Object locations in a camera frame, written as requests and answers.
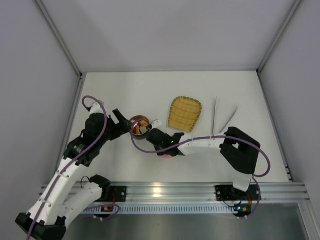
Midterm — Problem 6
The round steel lunch bowl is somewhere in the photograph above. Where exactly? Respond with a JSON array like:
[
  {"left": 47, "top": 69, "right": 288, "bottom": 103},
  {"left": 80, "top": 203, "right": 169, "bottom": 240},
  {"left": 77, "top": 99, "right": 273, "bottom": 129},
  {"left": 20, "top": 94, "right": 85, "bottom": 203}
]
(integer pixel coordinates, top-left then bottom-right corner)
[{"left": 130, "top": 115, "right": 151, "bottom": 140}]

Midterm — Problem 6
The pink round lid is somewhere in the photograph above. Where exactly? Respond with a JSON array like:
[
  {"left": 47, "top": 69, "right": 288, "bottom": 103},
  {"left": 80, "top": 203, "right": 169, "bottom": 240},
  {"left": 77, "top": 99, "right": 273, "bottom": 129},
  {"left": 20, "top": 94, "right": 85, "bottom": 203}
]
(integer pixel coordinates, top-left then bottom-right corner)
[{"left": 161, "top": 154, "right": 173, "bottom": 159}]

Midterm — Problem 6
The sushi roll toy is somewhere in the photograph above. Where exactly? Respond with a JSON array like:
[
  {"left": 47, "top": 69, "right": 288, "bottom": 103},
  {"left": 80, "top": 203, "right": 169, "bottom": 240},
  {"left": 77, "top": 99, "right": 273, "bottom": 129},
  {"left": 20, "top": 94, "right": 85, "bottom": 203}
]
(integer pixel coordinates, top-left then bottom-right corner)
[{"left": 139, "top": 126, "right": 148, "bottom": 135}]

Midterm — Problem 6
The round yellow waffle toy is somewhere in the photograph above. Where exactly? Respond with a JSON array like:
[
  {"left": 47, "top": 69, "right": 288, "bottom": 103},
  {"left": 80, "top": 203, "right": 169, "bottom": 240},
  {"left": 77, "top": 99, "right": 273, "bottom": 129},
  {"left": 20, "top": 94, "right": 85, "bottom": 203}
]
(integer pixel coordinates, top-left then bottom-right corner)
[{"left": 139, "top": 120, "right": 149, "bottom": 127}]

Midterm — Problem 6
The red fried chicken toy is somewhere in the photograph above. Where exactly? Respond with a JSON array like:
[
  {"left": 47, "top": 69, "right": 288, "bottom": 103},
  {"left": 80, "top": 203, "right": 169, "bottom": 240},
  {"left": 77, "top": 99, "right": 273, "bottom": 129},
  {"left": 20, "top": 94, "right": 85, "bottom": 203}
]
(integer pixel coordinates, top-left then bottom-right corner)
[{"left": 132, "top": 125, "right": 141, "bottom": 135}]

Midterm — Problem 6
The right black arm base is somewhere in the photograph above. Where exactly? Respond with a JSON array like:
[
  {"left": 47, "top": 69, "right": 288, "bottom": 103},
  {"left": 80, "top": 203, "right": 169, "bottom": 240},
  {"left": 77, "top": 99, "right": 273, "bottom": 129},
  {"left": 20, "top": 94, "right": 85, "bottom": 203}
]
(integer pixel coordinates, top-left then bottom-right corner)
[{"left": 215, "top": 184, "right": 261, "bottom": 202}]

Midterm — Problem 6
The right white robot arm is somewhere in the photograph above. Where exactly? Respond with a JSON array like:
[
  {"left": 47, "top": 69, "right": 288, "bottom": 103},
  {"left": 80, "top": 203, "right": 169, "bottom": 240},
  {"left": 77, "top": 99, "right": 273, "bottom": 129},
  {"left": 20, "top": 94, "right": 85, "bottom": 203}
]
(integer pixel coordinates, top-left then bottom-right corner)
[{"left": 146, "top": 127, "right": 261, "bottom": 192}]

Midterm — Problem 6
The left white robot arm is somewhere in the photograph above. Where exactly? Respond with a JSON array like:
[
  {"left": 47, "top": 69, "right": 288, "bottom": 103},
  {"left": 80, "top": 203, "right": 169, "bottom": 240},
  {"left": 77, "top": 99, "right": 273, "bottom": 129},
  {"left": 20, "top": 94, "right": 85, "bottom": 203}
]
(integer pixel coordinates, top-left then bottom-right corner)
[{"left": 15, "top": 107, "right": 132, "bottom": 240}]

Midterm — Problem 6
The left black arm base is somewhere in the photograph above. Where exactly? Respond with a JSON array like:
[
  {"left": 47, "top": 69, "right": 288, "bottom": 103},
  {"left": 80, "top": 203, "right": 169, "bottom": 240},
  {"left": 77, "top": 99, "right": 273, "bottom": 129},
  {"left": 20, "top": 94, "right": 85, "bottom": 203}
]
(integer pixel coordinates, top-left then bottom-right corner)
[{"left": 98, "top": 185, "right": 127, "bottom": 203}]

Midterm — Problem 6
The bamboo woven serving tray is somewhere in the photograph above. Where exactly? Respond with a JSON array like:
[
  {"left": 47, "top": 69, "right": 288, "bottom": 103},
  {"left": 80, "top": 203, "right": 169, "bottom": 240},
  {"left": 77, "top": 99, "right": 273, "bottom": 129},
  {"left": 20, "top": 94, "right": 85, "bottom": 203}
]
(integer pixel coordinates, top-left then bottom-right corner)
[{"left": 167, "top": 96, "right": 203, "bottom": 133}]

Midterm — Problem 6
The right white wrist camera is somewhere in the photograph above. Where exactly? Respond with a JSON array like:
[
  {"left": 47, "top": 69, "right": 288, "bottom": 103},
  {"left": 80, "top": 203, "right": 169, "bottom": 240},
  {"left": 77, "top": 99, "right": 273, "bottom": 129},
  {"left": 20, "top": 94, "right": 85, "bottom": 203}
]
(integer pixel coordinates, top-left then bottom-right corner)
[{"left": 151, "top": 119, "right": 163, "bottom": 128}]

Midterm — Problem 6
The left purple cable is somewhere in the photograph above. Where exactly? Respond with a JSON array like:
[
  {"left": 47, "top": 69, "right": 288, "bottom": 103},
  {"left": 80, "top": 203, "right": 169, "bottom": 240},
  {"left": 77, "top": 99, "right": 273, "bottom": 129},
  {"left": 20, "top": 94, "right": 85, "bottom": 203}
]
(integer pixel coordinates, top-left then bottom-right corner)
[{"left": 26, "top": 95, "right": 109, "bottom": 236}]

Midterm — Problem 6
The purple cable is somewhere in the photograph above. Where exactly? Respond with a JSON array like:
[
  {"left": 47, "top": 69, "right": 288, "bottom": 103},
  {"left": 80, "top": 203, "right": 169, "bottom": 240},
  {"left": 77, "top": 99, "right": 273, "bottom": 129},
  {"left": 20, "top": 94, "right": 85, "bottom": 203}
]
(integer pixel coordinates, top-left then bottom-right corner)
[
  {"left": 130, "top": 120, "right": 272, "bottom": 178},
  {"left": 26, "top": 95, "right": 109, "bottom": 236}
]

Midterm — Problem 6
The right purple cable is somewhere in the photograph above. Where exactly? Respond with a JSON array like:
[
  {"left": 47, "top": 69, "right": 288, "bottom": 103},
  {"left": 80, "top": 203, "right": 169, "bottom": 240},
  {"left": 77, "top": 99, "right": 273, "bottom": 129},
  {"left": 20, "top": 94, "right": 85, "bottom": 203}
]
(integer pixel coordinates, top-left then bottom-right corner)
[{"left": 130, "top": 120, "right": 272, "bottom": 178}]

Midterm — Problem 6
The left aluminium frame post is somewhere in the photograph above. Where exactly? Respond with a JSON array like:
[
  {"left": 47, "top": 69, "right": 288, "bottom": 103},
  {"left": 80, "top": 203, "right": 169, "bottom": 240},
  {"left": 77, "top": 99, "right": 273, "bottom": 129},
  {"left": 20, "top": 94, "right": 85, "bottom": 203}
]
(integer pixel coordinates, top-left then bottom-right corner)
[{"left": 32, "top": 0, "right": 85, "bottom": 78}]

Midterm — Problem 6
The aluminium frame post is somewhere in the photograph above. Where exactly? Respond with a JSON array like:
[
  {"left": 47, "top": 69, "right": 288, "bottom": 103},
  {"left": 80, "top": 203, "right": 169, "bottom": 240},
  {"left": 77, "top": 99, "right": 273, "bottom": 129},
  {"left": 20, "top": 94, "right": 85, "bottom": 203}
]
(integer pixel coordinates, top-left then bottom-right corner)
[
  {"left": 32, "top": 0, "right": 85, "bottom": 78},
  {"left": 256, "top": 0, "right": 311, "bottom": 74}
]

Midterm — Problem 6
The aluminium mounting rail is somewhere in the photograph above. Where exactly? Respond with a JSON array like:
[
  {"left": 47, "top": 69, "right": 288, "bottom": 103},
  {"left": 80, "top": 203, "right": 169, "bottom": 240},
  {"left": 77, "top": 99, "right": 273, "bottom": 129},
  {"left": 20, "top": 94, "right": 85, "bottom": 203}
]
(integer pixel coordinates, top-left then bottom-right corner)
[{"left": 39, "top": 181, "right": 308, "bottom": 202}]

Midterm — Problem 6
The slotted cable duct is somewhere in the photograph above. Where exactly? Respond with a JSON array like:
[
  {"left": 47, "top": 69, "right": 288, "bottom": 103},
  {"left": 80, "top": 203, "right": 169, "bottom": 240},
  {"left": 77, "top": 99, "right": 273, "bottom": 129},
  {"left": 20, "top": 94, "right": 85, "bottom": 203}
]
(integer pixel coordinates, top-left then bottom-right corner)
[{"left": 82, "top": 202, "right": 241, "bottom": 215}]

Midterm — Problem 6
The right aluminium frame post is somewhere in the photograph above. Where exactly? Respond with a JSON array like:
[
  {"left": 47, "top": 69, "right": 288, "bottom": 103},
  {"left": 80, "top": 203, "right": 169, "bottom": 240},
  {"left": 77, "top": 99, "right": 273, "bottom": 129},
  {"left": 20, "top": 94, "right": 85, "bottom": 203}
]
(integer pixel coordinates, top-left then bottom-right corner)
[{"left": 256, "top": 0, "right": 311, "bottom": 74}]

